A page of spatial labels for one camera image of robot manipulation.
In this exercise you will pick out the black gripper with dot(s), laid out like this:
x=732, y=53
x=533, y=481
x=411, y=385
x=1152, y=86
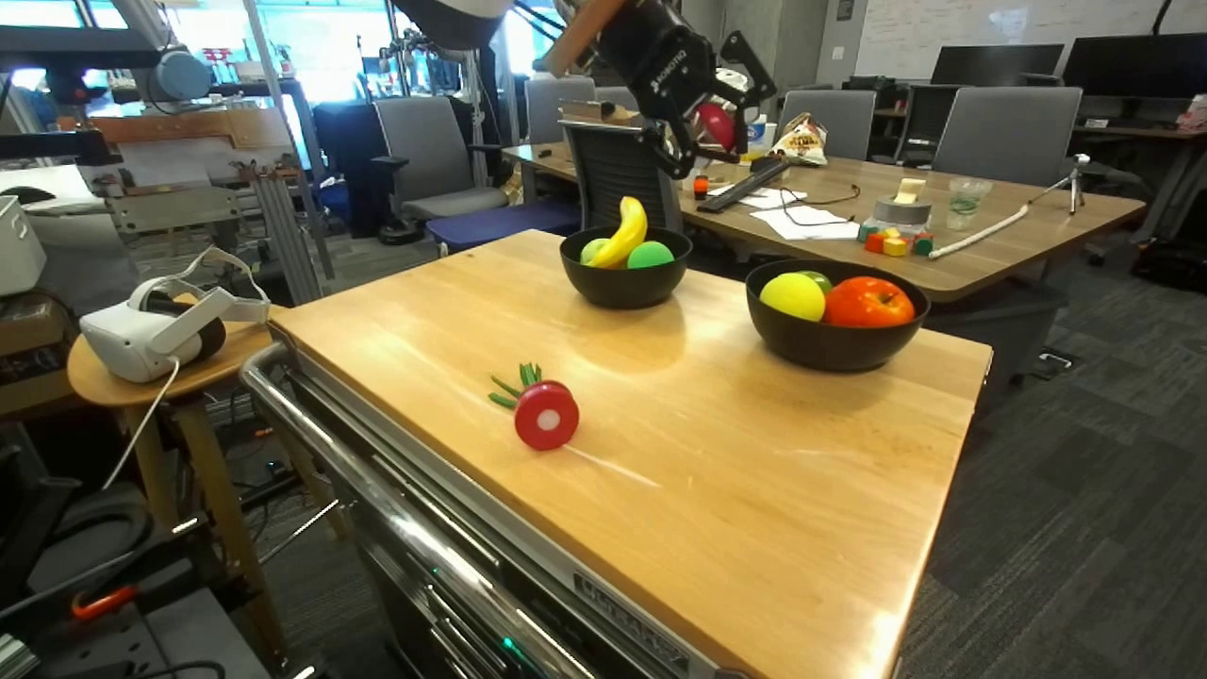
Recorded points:
x=665, y=61

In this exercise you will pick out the red toy radish piece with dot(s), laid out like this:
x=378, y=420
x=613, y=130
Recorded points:
x=718, y=127

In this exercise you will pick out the yellow toy banana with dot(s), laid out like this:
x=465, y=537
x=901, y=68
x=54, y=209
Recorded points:
x=622, y=230

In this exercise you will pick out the green toy ball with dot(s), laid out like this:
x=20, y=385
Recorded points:
x=650, y=259

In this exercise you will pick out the yellow toy ball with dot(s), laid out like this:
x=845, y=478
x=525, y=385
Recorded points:
x=792, y=296

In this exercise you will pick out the red toy bell pepper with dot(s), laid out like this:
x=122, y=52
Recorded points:
x=869, y=302

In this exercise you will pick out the red toy radish green leaves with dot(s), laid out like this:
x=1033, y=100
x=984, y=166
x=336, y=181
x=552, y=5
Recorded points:
x=546, y=415

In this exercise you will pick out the long black device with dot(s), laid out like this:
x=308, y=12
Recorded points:
x=739, y=185

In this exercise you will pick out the white crumpled bag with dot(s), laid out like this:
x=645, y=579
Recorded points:
x=801, y=141

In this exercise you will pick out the mesh back office chair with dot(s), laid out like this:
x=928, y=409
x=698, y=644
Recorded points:
x=607, y=175

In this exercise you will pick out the grey office chair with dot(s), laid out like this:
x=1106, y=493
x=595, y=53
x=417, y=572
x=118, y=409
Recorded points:
x=836, y=123
x=434, y=154
x=1006, y=134

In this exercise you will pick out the white paper sheet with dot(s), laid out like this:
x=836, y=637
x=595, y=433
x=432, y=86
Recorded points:
x=805, y=225

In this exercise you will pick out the black bowl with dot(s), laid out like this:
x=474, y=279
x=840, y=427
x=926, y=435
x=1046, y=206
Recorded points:
x=836, y=344
x=622, y=287

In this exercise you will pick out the red toy block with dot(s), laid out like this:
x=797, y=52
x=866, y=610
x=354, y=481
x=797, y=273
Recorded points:
x=871, y=244

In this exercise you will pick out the yellow toy block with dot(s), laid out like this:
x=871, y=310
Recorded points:
x=894, y=247

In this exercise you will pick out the green toy block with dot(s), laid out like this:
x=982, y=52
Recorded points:
x=921, y=247

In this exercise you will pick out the clear plastic container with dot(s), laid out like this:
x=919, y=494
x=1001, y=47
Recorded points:
x=967, y=203

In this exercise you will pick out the black computer monitor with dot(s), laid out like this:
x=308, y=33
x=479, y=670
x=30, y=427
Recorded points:
x=1136, y=66
x=992, y=66

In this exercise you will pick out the white stick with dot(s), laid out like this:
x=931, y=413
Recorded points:
x=992, y=230

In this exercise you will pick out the wooden office desk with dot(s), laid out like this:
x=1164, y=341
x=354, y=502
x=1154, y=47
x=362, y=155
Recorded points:
x=1042, y=229

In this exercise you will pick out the white cart cabinet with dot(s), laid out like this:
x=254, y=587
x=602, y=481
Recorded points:
x=452, y=589

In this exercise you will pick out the round wooden stool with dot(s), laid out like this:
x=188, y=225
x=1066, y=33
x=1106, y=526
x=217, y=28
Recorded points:
x=221, y=377

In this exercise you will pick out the white VR headset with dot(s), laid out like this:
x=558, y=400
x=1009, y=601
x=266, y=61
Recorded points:
x=153, y=332

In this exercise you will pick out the white box device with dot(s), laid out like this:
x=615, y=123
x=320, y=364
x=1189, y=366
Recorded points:
x=20, y=247

